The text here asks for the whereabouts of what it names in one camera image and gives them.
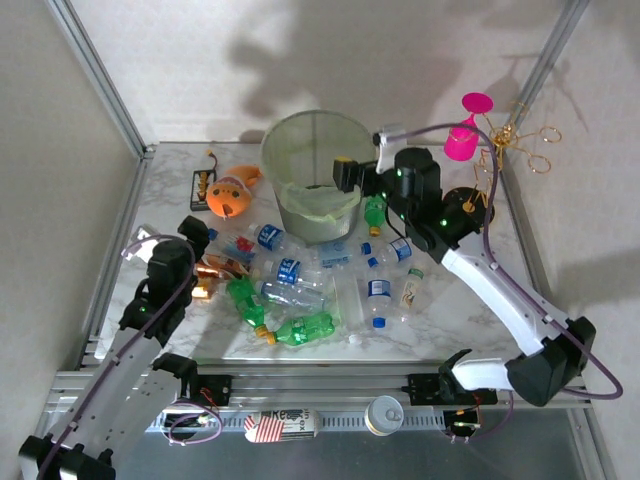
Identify red label bottle blue cap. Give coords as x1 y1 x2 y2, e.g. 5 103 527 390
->
207 228 257 262

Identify green plastic bottle yellow cap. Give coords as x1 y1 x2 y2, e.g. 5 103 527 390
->
225 277 270 339
362 195 389 237
264 310 337 347

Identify clear bottle dark blue label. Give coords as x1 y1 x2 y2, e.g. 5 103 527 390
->
372 237 416 266
248 223 304 254
263 257 329 290
366 256 393 330

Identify clear bottle light blue label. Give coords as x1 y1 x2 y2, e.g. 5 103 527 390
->
313 241 374 270

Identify cream label bottle green cap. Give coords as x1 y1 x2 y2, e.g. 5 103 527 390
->
397 267 426 322

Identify translucent green waste bin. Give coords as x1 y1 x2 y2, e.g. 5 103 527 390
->
259 108 377 246

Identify pale green bin liner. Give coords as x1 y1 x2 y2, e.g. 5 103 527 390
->
272 182 362 225

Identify black charging board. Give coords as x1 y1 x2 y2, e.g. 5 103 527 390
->
188 168 217 212

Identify orange plush toy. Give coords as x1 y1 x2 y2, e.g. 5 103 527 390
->
205 164 263 219

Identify pink plastic wine glass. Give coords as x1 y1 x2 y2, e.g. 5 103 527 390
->
443 92 495 162

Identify crushed clear plastic bottle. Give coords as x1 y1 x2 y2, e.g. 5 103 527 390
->
256 279 332 312

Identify clear bottle white cap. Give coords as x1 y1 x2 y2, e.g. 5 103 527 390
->
333 272 367 347

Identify red striped tissue canister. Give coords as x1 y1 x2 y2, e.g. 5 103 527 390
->
243 407 322 445

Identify silver tin can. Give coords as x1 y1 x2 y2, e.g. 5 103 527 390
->
363 394 405 438

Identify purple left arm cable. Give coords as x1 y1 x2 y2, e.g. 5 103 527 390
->
37 233 224 480

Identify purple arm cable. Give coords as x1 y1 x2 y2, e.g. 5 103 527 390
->
397 124 625 445
37 233 224 480

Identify gold wire stand black base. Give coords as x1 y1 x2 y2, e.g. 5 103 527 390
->
442 102 564 236

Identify aluminium table side rail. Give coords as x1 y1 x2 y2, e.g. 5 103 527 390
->
499 149 596 396
79 144 157 371

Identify aluminium frame post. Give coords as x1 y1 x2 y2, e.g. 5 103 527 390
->
497 0 592 166
43 0 156 157

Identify aluminium cross rail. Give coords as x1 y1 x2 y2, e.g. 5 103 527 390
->
49 367 591 412

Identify slotted grey cable duct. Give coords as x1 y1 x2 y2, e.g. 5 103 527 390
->
144 409 454 432

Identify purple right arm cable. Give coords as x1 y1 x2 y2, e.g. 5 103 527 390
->
397 124 625 445

